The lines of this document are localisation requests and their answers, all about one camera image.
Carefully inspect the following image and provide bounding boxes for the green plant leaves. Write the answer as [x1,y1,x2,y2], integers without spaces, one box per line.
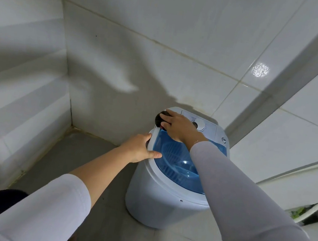
[290,205,307,221]

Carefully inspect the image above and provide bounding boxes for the person's left forearm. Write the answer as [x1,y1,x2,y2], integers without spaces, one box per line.
[65,141,134,212]

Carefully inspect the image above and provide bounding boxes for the person's right hand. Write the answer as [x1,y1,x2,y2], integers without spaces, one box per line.
[158,109,210,153]

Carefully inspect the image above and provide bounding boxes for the white mini washing machine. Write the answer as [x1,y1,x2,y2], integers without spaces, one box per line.
[122,102,235,236]

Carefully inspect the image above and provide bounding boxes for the blue translucent washer lid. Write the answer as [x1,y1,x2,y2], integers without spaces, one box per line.
[142,126,230,197]

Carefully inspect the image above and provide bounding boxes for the person's right forearm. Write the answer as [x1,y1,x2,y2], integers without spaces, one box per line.
[180,139,318,241]

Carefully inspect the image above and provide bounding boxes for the white curved hose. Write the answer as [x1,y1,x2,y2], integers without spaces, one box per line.
[293,196,318,226]

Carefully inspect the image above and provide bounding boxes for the person's left hand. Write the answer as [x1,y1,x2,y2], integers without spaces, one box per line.
[119,130,165,167]

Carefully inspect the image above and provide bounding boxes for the white washer dial knob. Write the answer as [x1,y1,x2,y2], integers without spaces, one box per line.
[191,118,206,131]

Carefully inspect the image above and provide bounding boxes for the black round cap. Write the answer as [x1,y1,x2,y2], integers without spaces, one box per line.
[154,110,169,131]

